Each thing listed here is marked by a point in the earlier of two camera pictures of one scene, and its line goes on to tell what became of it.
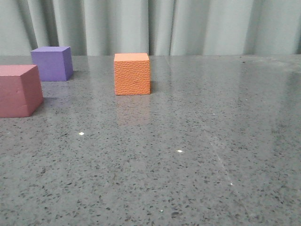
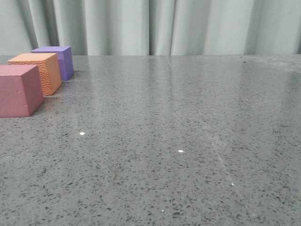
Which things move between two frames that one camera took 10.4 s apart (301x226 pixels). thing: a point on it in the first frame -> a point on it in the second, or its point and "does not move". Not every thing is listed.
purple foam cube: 54,63 does not move
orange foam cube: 131,75 -> 48,68
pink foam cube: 20,90 does not move
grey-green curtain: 156,27 does not move
